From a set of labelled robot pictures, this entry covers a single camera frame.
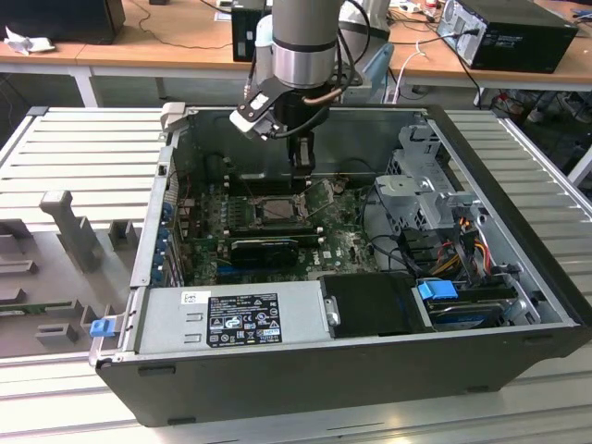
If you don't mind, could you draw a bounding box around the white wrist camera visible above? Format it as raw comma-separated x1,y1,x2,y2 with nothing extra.
228,77,284,141

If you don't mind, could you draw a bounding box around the hard disk in blue carrier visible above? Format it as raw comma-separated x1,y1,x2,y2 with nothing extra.
415,278,510,333

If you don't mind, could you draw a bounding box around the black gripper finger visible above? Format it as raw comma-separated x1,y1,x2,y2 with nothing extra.
286,132,318,187

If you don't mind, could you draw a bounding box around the grey parts rack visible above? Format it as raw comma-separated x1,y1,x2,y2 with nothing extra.
0,188,145,361

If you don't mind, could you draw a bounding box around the grey case hinge bracket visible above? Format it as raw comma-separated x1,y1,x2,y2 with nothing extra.
159,102,189,136

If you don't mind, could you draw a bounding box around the black open PC case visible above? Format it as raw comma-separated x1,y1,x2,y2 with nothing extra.
87,102,592,429

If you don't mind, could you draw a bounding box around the white cable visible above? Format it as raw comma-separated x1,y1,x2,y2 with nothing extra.
382,40,427,104

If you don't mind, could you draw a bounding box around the large black desktop PC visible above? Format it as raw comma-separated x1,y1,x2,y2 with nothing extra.
437,0,580,75

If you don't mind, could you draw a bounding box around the green motherboard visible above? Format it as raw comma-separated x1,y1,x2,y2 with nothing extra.
178,178,394,286

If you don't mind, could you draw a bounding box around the wooden desk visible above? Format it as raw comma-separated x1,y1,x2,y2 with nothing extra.
0,0,592,110

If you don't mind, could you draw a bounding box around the yellow and red wire bundle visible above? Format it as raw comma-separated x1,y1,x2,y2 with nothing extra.
429,229,492,275

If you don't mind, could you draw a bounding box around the metal socket cover frame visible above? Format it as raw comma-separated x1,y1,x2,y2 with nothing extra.
298,179,336,219

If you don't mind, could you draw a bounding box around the crumpled white paper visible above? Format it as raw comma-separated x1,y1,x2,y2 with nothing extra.
3,25,57,57

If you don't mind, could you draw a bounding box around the grey metal drive cage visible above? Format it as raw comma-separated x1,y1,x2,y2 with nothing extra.
373,123,487,233

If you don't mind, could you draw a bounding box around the small black upright PC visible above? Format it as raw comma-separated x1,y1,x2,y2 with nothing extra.
230,7,267,64

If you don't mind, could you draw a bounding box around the black box on desk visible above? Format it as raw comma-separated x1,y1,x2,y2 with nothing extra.
0,0,127,46

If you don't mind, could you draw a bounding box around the grey power supply unit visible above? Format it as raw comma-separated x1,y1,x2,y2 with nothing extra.
133,280,333,356

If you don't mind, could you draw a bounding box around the blue plastic case latch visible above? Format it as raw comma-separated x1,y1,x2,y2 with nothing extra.
90,317,115,339

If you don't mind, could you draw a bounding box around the pale blue teach pendant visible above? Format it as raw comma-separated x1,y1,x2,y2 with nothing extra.
360,43,395,102

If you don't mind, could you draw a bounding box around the CPU socket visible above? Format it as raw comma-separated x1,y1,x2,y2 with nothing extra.
249,193,312,228

